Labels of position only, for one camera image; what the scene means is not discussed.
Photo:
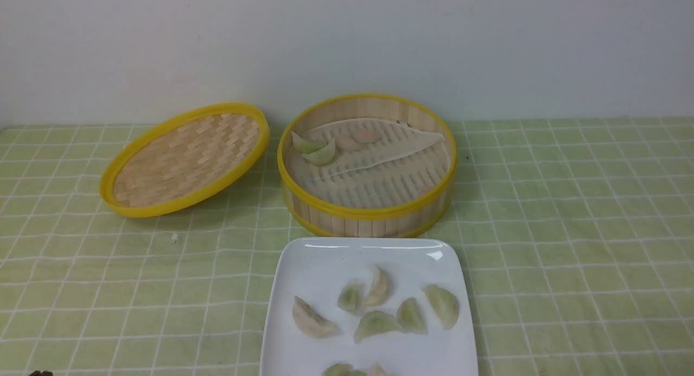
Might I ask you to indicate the white square plate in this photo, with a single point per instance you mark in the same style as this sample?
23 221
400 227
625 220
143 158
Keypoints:
316 269

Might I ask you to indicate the small green dumpling on plate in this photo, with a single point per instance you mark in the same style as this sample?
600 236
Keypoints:
349 299

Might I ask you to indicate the white dumpling on plate left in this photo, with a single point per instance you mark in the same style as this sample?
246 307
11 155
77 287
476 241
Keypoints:
310 322

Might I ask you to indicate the green dumpling plate centre front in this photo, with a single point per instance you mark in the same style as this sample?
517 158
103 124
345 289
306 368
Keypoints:
375 323

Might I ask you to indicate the green dumpling plate centre right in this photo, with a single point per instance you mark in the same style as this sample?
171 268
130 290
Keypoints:
410 317

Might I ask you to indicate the green dumpling plate far right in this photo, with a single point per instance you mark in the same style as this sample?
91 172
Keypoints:
444 304

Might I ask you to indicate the green dumpling plate bottom edge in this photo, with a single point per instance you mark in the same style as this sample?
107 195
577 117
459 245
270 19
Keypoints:
343 369

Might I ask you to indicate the pale dumpling plate bottom edge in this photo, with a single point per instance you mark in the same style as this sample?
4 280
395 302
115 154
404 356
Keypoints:
377 370

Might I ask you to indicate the bamboo steamer basket yellow rim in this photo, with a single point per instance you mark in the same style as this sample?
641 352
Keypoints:
326 219

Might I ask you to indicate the white steamer liner cloth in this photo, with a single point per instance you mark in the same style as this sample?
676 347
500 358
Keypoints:
378 163

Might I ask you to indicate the bamboo steamer lid yellow rim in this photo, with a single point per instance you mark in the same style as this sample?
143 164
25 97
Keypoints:
185 160

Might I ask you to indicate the green checkered tablecloth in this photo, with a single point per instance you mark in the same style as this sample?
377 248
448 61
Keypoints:
575 239

